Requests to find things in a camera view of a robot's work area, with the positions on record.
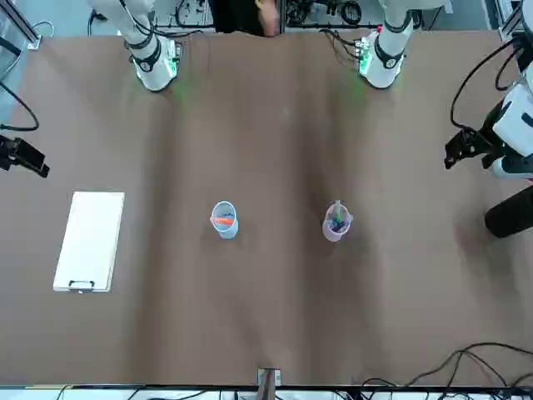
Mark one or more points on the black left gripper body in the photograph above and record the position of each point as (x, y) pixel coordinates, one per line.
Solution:
(474, 141)

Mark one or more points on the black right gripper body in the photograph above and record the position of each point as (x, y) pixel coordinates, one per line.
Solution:
(8, 153)

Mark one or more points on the blue pen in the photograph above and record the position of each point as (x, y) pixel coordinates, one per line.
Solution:
(341, 225)

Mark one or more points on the orange pencil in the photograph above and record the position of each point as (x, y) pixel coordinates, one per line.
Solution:
(225, 223)

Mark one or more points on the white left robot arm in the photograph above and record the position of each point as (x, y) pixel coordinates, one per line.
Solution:
(389, 62)

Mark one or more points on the white clipboard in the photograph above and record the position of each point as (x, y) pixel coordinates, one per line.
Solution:
(89, 241)

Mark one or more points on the green pen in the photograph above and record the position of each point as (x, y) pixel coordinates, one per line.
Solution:
(338, 212)

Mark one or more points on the purple pen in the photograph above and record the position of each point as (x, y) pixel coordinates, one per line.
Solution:
(334, 228)

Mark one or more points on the pink plastic cup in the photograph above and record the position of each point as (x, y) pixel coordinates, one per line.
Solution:
(333, 236)

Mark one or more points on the blue plastic cup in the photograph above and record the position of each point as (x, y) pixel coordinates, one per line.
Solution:
(228, 234)

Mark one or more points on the black vase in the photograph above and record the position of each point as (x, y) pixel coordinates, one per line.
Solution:
(512, 216)

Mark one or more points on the person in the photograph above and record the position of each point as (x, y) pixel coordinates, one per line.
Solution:
(233, 16)

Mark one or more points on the aluminium frame corner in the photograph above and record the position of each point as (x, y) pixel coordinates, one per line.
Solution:
(514, 23)
(29, 35)

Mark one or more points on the aluminium post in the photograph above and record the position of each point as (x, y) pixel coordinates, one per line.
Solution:
(268, 383)
(281, 16)

